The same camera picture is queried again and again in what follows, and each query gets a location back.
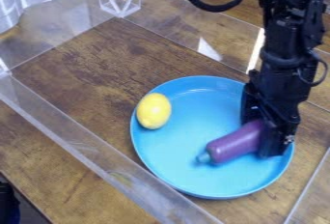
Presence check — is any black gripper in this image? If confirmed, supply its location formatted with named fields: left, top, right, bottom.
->
left=239, top=52, right=320, bottom=158

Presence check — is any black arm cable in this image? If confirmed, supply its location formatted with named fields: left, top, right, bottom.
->
left=175, top=0, right=330, bottom=88

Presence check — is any blue round tray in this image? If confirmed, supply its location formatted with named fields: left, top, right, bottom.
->
left=129, top=76, right=294, bottom=199

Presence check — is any yellow toy lemon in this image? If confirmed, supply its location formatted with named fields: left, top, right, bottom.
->
left=135, top=93, right=171, bottom=129

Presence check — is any clear acrylic enclosure wall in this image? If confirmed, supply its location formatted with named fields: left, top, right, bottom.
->
left=0, top=0, right=330, bottom=224

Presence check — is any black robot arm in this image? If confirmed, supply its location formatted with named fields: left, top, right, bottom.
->
left=240, top=0, right=326, bottom=157

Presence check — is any purple toy eggplant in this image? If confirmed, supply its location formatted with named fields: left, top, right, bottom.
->
left=196, top=120, right=263, bottom=164

